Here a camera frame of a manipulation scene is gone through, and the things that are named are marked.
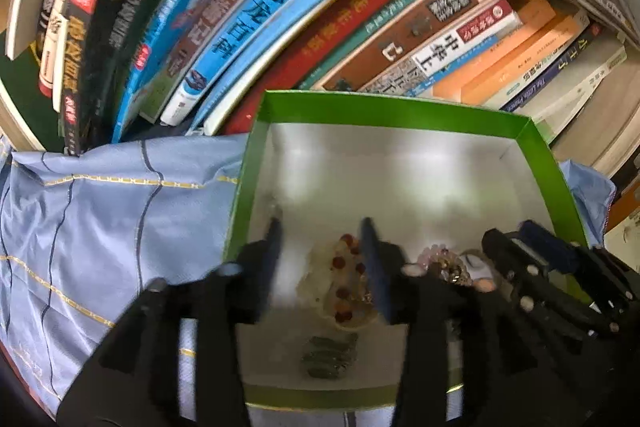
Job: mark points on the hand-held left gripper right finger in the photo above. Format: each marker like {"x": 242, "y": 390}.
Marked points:
{"x": 373, "y": 259}

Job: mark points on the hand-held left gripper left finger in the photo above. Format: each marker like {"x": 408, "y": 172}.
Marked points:
{"x": 272, "y": 254}

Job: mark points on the blue striped cloth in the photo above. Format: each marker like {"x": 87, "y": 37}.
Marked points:
{"x": 100, "y": 232}

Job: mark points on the small white item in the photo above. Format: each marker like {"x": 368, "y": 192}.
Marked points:
{"x": 475, "y": 264}

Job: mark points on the row of standing books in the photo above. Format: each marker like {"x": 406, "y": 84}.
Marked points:
{"x": 260, "y": 7}

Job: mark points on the green cardboard box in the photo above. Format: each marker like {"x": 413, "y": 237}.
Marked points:
{"x": 390, "y": 107}

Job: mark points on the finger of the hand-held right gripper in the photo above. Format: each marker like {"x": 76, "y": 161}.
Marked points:
{"x": 545, "y": 243}
{"x": 510, "y": 257}

